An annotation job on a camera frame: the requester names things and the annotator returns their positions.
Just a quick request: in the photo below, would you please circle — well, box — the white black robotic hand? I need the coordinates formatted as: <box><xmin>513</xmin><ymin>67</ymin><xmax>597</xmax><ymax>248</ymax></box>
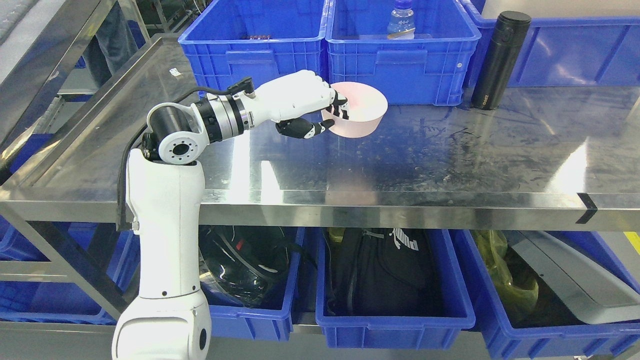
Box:
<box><xmin>237</xmin><ymin>69</ymin><xmax>351</xmax><ymax>139</ymax></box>

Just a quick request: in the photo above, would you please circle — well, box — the pink bowl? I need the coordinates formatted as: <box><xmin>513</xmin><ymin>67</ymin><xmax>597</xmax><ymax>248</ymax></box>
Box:
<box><xmin>320</xmin><ymin>81</ymin><xmax>388</xmax><ymax>138</ymax></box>

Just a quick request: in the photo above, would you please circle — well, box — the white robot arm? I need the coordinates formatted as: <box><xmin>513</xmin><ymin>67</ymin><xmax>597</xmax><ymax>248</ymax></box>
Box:
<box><xmin>110</xmin><ymin>77</ymin><xmax>255</xmax><ymax>360</ymax></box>

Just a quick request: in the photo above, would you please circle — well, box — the blue crate top middle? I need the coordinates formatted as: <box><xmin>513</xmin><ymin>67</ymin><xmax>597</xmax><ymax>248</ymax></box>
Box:
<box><xmin>326</xmin><ymin>0</ymin><xmax>482</xmax><ymax>106</ymax></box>

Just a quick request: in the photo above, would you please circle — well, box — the blue crate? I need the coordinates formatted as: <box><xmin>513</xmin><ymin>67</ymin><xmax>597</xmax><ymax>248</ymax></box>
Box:
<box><xmin>178</xmin><ymin>0</ymin><xmax>330</xmax><ymax>90</ymax></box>
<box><xmin>0</xmin><ymin>219</ymin><xmax>140</xmax><ymax>326</ymax></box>
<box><xmin>326</xmin><ymin>0</ymin><xmax>482</xmax><ymax>106</ymax></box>
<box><xmin>457</xmin><ymin>0</ymin><xmax>640</xmax><ymax>88</ymax></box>
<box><xmin>312</xmin><ymin>228</ymin><xmax>476</xmax><ymax>350</ymax></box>
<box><xmin>449</xmin><ymin>229</ymin><xmax>640</xmax><ymax>360</ymax></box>
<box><xmin>207</xmin><ymin>227</ymin><xmax>314</xmax><ymax>342</ymax></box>

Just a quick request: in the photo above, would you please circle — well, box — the blue crate lower middle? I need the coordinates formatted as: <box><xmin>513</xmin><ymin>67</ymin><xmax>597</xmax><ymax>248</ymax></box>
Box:
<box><xmin>312</xmin><ymin>228</ymin><xmax>476</xmax><ymax>350</ymax></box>

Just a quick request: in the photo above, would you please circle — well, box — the stainless steel shelf table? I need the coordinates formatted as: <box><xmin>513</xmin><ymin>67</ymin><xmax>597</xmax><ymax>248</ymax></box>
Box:
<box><xmin>0</xmin><ymin>34</ymin><xmax>640</xmax><ymax>360</ymax></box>

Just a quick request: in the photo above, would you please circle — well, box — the blue crate top left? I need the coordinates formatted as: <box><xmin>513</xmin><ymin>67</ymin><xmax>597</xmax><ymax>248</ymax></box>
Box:
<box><xmin>178</xmin><ymin>0</ymin><xmax>330</xmax><ymax>90</ymax></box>

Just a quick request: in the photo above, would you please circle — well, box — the clear water bottle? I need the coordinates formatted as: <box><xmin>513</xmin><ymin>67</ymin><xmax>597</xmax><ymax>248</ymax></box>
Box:
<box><xmin>387</xmin><ymin>0</ymin><xmax>416</xmax><ymax>40</ymax></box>

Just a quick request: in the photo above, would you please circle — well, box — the black puma bag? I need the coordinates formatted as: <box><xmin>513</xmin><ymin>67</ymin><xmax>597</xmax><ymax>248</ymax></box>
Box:
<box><xmin>327</xmin><ymin>228</ymin><xmax>442</xmax><ymax>317</ymax></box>

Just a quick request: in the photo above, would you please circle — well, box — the black thermos bottle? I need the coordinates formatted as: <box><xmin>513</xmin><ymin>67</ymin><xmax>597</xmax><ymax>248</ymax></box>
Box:
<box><xmin>471</xmin><ymin>10</ymin><xmax>532</xmax><ymax>110</ymax></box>

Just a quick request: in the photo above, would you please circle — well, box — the blue crate lower left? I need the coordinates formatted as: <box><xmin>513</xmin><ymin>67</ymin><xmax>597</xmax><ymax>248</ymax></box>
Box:
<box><xmin>207</xmin><ymin>227</ymin><xmax>314</xmax><ymax>342</ymax></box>

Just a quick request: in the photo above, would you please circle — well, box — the blue crate far left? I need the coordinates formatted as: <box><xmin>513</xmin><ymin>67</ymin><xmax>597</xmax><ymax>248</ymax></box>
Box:
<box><xmin>0</xmin><ymin>219</ymin><xmax>140</xmax><ymax>326</ymax></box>

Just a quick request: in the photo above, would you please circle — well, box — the blue crate top right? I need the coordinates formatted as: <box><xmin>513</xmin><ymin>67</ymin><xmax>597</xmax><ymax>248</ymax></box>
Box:
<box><xmin>457</xmin><ymin>0</ymin><xmax>640</xmax><ymax>88</ymax></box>

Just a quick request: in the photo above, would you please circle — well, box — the yellow plastic bag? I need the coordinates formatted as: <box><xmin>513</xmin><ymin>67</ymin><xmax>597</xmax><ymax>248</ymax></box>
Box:
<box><xmin>470</xmin><ymin>229</ymin><xmax>539</xmax><ymax>326</ymax></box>

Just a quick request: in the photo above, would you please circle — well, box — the grey flat device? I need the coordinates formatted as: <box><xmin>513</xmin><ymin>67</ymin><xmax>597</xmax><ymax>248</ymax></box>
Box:
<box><xmin>503</xmin><ymin>230</ymin><xmax>640</xmax><ymax>325</ymax></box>

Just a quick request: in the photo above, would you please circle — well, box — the blue crate lower right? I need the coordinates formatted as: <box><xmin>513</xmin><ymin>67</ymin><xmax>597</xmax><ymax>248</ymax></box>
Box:
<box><xmin>449</xmin><ymin>229</ymin><xmax>640</xmax><ymax>360</ymax></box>

